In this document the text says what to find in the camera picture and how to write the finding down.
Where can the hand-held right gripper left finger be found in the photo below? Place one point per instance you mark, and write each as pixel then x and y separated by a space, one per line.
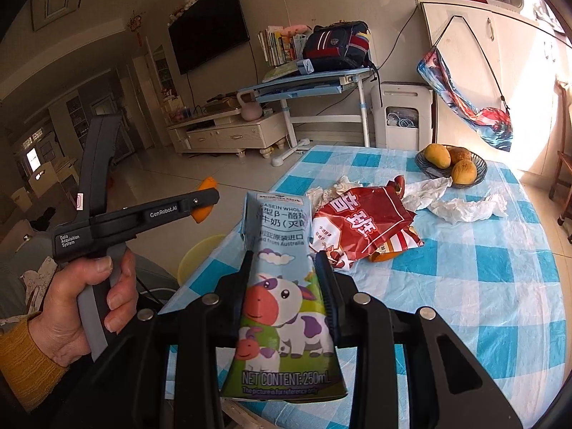
pixel 245 286

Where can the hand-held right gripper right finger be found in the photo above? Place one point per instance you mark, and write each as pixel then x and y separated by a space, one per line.
pixel 328 295

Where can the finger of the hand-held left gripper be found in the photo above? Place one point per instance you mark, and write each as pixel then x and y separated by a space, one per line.
pixel 208 197

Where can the orange peel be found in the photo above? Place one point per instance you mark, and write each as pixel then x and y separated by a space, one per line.
pixel 203 216

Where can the cartoon cow milk carton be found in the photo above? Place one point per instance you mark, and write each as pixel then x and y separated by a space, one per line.
pixel 277 299

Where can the red snack bag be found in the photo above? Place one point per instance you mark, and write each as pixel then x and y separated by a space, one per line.
pixel 357 223

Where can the white tissue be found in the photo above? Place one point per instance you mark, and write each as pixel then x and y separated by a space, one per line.
pixel 335 190
pixel 424 192
pixel 469 210

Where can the person's left forearm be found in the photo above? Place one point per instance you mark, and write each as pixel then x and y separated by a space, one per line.
pixel 27 366

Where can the person's left hand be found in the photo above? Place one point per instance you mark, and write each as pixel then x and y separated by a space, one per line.
pixel 62 313

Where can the yellow plastic basin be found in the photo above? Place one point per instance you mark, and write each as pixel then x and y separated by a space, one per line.
pixel 196 259

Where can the cream television cabinet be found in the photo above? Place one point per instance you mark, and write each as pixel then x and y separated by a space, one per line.
pixel 232 136

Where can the pink kettlebell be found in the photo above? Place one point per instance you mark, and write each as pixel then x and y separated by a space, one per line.
pixel 250 109

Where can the blue white checkered tablecloth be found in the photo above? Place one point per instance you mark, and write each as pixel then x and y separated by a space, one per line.
pixel 447 299

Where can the blue study desk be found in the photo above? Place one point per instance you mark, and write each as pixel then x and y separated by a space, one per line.
pixel 304 82

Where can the dark glass fruit bowl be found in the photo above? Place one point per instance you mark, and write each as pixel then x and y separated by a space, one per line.
pixel 429 172

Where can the row of books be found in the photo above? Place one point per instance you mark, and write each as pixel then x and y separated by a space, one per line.
pixel 275 47

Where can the black flat television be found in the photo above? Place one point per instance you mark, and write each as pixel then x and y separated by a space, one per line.
pixel 210 27

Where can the yellow mango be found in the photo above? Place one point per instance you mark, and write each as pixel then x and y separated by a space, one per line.
pixel 437 155

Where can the orange mango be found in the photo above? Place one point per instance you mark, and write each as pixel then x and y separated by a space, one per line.
pixel 464 172

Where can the pink plush toy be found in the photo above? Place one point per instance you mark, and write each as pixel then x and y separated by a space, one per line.
pixel 295 30

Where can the brown spotted mango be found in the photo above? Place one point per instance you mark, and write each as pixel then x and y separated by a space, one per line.
pixel 461 154

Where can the navy red backpack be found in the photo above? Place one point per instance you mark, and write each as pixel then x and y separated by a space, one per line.
pixel 335 47

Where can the white plush toy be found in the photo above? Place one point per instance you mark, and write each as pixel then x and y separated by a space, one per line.
pixel 189 0

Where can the white air purifier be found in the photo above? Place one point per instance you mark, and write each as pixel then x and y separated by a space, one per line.
pixel 402 98

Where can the colourful hanging bag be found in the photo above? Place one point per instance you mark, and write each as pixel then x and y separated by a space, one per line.
pixel 469 111

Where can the wooden chair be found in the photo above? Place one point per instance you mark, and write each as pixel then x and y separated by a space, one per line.
pixel 563 165

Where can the white tall cabinet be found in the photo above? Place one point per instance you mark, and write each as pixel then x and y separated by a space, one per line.
pixel 473 44

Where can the red knot wall ornament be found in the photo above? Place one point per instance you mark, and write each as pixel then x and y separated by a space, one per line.
pixel 135 27

